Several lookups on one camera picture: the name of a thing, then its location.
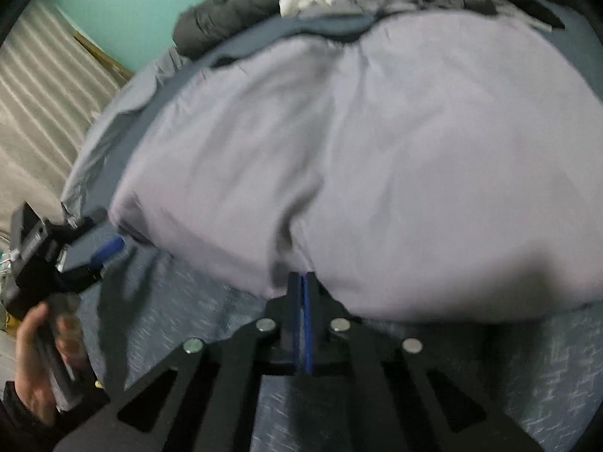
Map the light lilac zip jacket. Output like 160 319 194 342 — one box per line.
109 11 602 321

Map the dark grey rolled duvet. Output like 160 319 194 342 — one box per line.
173 0 577 59

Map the striped beige curtain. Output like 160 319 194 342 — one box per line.
1 0 119 248

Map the wooden frame by wall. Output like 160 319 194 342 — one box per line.
73 32 134 86

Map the light grey blanket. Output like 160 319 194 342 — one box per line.
60 47 190 220

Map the blue patterned bed sheet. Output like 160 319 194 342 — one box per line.
81 17 602 451

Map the person's left hand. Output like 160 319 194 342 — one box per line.
14 302 88 426

